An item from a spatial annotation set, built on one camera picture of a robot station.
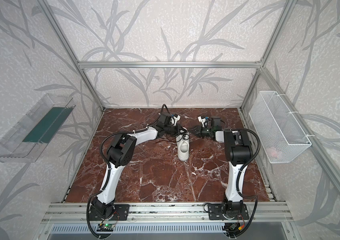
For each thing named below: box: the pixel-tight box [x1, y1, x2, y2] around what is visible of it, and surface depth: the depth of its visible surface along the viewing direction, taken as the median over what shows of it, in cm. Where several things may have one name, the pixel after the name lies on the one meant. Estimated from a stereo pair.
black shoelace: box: [155, 131, 190, 144], surface depth 98 cm
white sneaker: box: [176, 127, 190, 162], surface depth 95 cm
